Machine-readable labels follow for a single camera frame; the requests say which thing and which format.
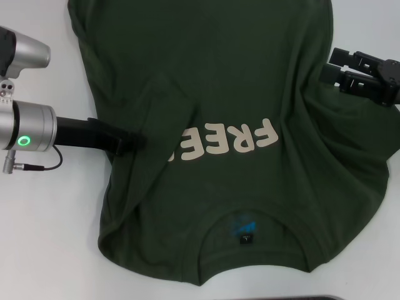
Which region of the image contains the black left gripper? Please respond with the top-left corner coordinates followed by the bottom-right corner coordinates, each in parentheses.
top-left (54, 116), bottom-right (148, 156)

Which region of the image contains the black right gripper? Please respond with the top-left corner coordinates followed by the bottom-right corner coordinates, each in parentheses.
top-left (322, 47), bottom-right (400, 109)

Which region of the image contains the dark green FREE T-shirt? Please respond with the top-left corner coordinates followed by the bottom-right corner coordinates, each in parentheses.
top-left (67, 0), bottom-right (392, 279)

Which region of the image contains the left arm connector cable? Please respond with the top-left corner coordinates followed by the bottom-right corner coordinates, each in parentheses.
top-left (2, 146), bottom-right (64, 175)

